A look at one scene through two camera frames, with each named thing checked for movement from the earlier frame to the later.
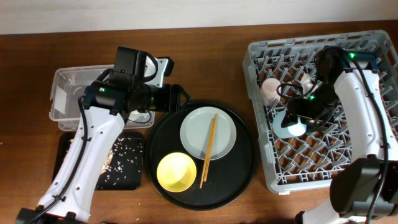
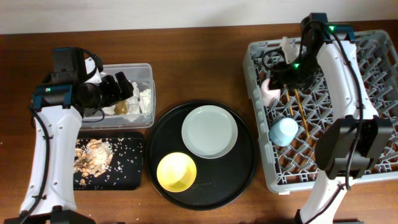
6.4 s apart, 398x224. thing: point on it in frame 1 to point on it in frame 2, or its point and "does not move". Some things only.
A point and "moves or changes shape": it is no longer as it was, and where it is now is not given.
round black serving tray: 226,177 does not move
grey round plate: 195,128 does not move
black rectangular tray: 123,168 does not move
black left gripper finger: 185,93 to 126,88
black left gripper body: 162,99 to 104,93
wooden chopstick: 212,146 to 302,112
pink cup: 268,91 does not move
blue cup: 297,129 moves or changes shape
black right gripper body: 314,108 to 302,70
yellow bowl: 176,172 does not move
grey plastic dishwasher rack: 277,70 does not move
